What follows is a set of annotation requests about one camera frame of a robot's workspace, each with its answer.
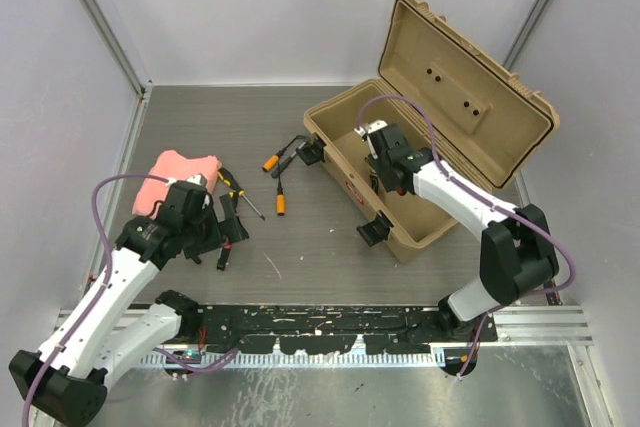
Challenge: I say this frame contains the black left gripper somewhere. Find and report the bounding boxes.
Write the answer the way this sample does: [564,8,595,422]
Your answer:
[182,194,247,259]

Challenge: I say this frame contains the tan plastic tool case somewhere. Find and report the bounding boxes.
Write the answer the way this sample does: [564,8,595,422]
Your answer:
[303,0,559,263]

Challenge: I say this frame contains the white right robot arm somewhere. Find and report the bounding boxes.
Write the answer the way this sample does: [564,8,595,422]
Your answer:
[355,120,559,341]

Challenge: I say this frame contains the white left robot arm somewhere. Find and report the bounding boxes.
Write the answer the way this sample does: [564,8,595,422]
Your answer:
[9,178,249,426]

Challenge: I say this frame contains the yellow black screwdriver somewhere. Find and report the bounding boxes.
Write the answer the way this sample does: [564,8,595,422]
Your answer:
[218,167,266,221]

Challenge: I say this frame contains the black red pliers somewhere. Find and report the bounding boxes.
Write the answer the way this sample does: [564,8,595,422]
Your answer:
[216,244,232,271]

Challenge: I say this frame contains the orange stubby screwdriver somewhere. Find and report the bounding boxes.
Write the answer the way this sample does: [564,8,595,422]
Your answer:
[276,181,286,216]

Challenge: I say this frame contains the orange short screwdriver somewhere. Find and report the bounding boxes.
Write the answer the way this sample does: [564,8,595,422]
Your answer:
[261,135,308,172]

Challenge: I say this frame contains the pink folded cloth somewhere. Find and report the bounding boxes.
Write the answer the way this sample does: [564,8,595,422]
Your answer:
[132,149,222,218]

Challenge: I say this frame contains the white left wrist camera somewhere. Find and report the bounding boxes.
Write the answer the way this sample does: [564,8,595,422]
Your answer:
[186,173,210,193]

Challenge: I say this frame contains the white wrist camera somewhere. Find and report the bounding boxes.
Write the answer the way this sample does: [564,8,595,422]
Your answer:
[186,173,210,193]
[354,120,388,140]

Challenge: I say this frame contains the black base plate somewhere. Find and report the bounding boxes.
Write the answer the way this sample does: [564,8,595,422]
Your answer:
[166,304,478,355]

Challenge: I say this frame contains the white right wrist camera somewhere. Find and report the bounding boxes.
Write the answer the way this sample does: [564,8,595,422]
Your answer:
[354,120,388,140]

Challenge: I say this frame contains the aluminium frame rail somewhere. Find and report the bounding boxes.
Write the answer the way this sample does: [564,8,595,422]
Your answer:
[491,306,593,346]

